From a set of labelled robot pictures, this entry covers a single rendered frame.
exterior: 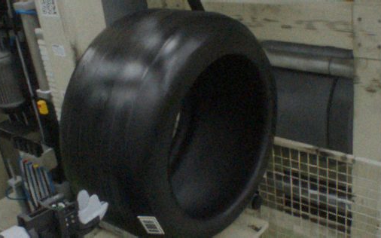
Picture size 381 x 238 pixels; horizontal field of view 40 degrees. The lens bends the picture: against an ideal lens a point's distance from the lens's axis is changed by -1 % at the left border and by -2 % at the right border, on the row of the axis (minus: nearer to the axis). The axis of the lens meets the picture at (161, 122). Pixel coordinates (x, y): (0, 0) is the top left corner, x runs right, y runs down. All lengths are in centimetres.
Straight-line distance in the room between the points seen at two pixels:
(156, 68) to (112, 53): 13
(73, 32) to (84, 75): 22
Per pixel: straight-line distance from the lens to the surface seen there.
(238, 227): 157
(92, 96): 113
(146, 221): 113
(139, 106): 105
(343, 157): 151
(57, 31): 140
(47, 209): 106
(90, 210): 112
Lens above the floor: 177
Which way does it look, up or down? 26 degrees down
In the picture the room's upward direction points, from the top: 10 degrees counter-clockwise
